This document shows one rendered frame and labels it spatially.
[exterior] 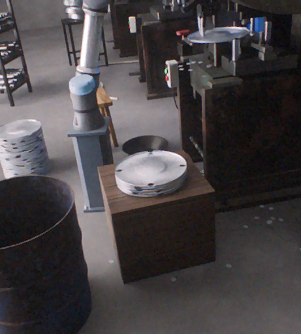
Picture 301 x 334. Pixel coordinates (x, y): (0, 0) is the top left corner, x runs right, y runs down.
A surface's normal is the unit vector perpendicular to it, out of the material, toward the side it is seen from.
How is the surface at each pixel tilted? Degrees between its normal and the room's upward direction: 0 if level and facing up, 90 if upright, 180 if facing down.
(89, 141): 90
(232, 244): 0
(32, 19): 90
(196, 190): 0
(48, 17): 90
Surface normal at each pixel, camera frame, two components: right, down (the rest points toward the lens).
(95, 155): -0.03, 0.49
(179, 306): -0.09, -0.87
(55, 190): -0.53, 0.42
